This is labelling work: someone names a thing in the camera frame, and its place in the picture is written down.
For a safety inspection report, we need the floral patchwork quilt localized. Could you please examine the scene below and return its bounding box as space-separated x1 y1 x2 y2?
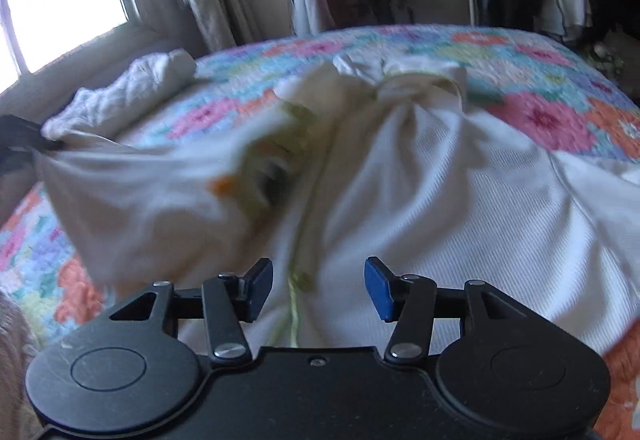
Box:
0 24 640 440

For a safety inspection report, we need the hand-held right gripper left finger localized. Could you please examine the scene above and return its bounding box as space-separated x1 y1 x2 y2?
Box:
107 258 275 366

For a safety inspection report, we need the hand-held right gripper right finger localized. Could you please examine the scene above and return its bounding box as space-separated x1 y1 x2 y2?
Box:
364 256 528 366

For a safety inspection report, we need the white quilted jacket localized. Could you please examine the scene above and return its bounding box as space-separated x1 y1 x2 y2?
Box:
42 48 199 141

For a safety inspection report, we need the white waffle knit sweater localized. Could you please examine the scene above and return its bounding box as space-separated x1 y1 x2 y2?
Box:
36 54 640 363

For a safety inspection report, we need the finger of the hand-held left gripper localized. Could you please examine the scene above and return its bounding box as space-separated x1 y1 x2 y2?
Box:
0 114 65 159

